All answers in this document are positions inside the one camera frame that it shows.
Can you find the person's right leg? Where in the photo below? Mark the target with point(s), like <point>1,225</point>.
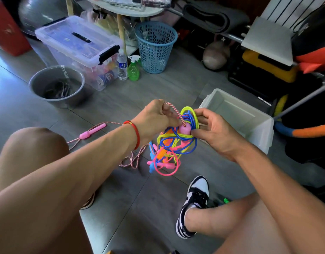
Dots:
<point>236,219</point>

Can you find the black white shoe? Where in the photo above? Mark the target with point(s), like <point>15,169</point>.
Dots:
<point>88,202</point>
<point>197,190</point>

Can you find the white round table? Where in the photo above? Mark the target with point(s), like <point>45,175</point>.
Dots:
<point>120,29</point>

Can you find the grey folded mat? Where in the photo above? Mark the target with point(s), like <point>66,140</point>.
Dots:
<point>215,18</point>

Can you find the black white left shoe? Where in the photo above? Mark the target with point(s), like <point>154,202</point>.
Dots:
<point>88,202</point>

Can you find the person's right forearm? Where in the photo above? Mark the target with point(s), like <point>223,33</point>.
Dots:
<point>284,203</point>

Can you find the person's leg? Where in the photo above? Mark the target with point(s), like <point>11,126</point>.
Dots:
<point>236,219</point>
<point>25,156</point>

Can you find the small plastic water bottle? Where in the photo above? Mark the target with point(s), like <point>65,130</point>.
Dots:
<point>122,66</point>

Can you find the yellow black case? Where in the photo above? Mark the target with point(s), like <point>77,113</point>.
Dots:
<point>269,66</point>

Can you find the navy patterned shorts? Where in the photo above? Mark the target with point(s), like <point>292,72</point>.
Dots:
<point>174,251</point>

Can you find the grey flat board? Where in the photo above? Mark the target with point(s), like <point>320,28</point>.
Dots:
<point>268,40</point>

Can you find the person's left leg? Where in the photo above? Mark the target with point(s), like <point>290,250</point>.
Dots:
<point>25,156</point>

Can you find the blue mesh plastic basket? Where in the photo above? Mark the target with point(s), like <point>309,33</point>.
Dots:
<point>155,47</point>

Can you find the black white right shoe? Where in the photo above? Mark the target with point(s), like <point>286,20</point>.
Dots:
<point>197,190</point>

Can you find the clear bin with black latches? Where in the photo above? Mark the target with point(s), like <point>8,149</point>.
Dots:
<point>64,37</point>

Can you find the white radiator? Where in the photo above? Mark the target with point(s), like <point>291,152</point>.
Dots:
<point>286,10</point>

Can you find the person's left forearm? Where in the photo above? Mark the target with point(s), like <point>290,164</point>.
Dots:
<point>51,198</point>

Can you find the person's left hand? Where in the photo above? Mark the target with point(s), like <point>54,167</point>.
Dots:
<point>152,121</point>

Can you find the grey metal basin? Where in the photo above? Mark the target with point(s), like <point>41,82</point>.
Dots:
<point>36,84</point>

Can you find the white metal pole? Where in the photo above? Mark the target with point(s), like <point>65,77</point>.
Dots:
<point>305,97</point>

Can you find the black red inflatable toy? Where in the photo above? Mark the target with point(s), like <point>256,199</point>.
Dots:
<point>313,47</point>

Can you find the white plastic bin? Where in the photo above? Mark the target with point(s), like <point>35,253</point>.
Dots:
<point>241,111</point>

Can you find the green spray bottle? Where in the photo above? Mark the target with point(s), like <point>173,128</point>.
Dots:
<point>134,71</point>

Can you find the multicoloured hula hoop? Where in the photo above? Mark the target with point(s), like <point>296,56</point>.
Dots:
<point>315,130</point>

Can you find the brown ball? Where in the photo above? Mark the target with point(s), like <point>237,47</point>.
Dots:
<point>216,55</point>

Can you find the person's right hand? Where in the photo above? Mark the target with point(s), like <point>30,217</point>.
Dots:
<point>218,135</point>

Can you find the clear plastic bag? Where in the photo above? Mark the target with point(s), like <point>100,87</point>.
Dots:
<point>154,1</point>

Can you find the red bag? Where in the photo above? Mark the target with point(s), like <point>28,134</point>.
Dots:
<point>9,31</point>

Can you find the grey exercise ball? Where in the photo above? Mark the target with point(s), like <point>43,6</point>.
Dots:
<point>38,13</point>

